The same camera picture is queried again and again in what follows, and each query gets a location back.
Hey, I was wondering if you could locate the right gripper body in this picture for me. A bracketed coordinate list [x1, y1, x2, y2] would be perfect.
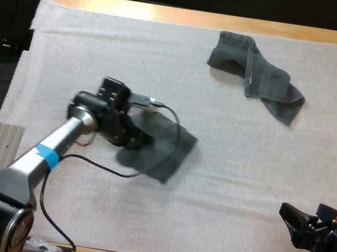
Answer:
[289, 211, 337, 252]

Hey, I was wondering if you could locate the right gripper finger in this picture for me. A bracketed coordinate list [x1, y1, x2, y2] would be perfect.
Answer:
[314, 203, 337, 224]
[275, 201, 320, 240]

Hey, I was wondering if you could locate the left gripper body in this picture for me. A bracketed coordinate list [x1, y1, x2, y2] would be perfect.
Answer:
[89, 75, 164, 154]

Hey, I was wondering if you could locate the dark grey-green towel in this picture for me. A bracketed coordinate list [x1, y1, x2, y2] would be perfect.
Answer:
[112, 107, 202, 190]
[198, 28, 316, 129]

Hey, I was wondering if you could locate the dark table clamp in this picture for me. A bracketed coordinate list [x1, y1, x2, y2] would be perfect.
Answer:
[21, 27, 36, 53]

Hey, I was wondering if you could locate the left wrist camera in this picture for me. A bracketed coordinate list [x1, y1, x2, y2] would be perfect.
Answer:
[129, 92, 165, 112]

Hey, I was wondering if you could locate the black camera cable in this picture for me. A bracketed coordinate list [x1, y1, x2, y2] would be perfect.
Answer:
[30, 84, 187, 252]

